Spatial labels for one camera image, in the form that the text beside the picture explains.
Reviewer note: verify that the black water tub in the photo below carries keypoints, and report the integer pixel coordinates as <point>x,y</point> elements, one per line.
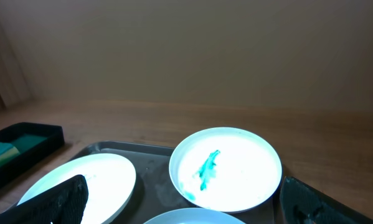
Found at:
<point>34,142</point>

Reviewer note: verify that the dark grey serving tray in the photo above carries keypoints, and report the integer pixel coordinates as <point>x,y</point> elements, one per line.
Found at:
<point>154,191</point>

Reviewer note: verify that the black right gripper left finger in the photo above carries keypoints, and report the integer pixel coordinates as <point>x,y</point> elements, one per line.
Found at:
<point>64,203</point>

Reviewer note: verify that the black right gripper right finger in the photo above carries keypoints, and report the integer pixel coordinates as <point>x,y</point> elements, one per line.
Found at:
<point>301,203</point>

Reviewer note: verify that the white plate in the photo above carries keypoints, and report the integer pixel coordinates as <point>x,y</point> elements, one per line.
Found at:
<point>110,180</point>
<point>194,216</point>
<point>225,169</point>

